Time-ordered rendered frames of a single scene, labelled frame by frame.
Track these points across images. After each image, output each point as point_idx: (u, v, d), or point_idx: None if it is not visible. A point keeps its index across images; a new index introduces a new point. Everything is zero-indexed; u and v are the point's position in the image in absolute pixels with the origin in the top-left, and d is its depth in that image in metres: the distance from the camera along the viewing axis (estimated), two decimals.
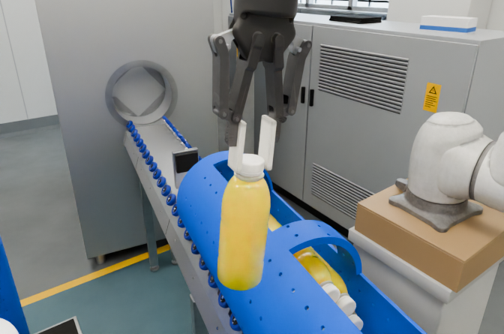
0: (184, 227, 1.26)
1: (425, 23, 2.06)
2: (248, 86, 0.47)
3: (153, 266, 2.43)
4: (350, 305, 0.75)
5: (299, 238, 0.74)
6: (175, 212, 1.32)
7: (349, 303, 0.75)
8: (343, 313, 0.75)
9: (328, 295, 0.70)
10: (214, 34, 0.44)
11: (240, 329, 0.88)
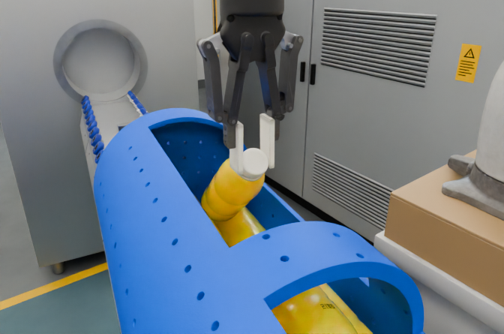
0: None
1: None
2: (241, 88, 0.47)
3: None
4: None
5: (292, 266, 0.30)
6: None
7: None
8: None
9: None
10: (202, 40, 0.44)
11: None
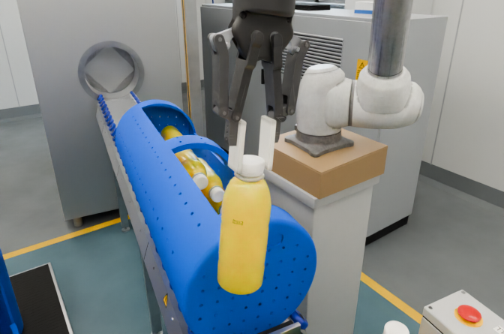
0: None
1: (358, 8, 2.34)
2: (247, 85, 0.47)
3: (124, 227, 2.72)
4: (220, 192, 1.03)
5: (181, 142, 1.02)
6: None
7: (218, 191, 1.03)
8: (214, 198, 1.03)
9: (198, 180, 0.99)
10: (214, 33, 0.45)
11: None
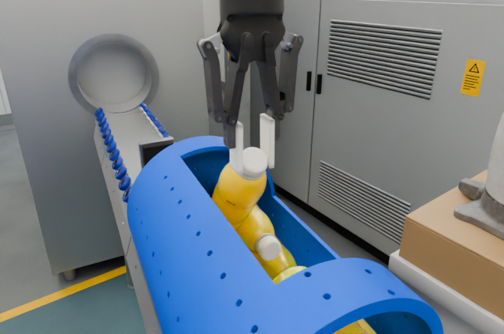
0: None
1: None
2: (241, 88, 0.47)
3: (130, 283, 2.04)
4: None
5: (334, 303, 0.35)
6: None
7: None
8: None
9: None
10: (202, 40, 0.44)
11: None
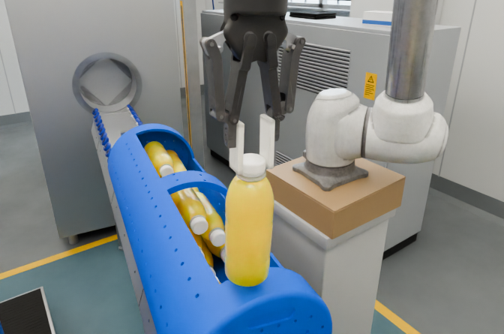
0: None
1: (367, 18, 2.23)
2: (244, 87, 0.47)
3: (121, 245, 2.61)
4: (220, 236, 0.93)
5: (178, 182, 0.92)
6: None
7: (220, 234, 0.93)
8: (215, 242, 0.93)
9: (196, 224, 0.89)
10: (205, 37, 0.44)
11: None
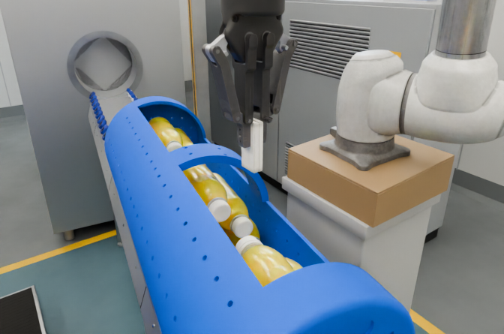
0: None
1: None
2: (252, 87, 0.47)
3: (120, 242, 2.42)
4: (246, 224, 0.74)
5: (192, 155, 0.73)
6: None
7: (244, 222, 0.73)
8: (238, 233, 0.74)
9: (217, 209, 0.69)
10: (208, 45, 0.43)
11: None
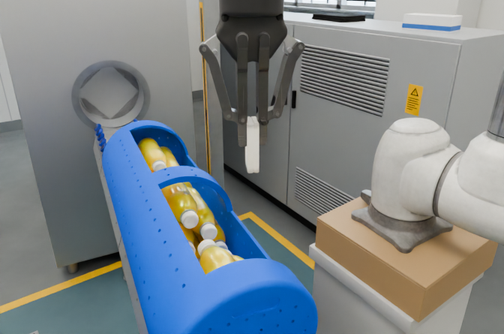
0: None
1: (408, 22, 1.96)
2: (246, 87, 0.47)
3: None
4: (211, 230, 0.95)
5: (169, 176, 0.93)
6: None
7: (210, 228, 0.94)
8: (205, 236, 0.95)
9: (187, 218, 0.90)
10: (201, 43, 0.46)
11: None
